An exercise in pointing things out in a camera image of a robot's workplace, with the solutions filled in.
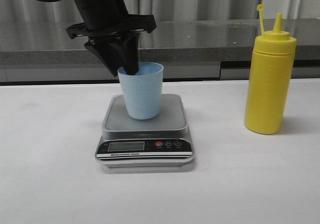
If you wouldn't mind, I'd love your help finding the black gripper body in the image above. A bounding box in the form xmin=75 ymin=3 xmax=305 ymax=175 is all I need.
xmin=66 ymin=0 xmax=157 ymax=39

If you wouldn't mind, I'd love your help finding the silver digital kitchen scale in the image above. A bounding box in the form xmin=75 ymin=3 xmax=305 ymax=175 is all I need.
xmin=95 ymin=94 xmax=195 ymax=168

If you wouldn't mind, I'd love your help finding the grey curtain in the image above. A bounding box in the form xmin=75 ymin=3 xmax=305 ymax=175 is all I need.
xmin=0 ymin=0 xmax=265 ymax=24

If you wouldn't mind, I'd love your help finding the light blue plastic cup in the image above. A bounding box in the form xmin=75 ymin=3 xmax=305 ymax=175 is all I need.
xmin=117 ymin=62 xmax=164 ymax=120

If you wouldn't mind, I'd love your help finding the grey stone counter ledge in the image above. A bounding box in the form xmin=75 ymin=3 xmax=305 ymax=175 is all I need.
xmin=0 ymin=18 xmax=320 ymax=84

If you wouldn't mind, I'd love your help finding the yellow squeeze bottle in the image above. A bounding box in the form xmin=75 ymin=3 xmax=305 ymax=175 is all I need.
xmin=244 ymin=4 xmax=297 ymax=135

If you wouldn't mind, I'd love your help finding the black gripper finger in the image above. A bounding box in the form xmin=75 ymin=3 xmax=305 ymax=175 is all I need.
xmin=109 ymin=33 xmax=139 ymax=75
xmin=84 ymin=39 xmax=122 ymax=77

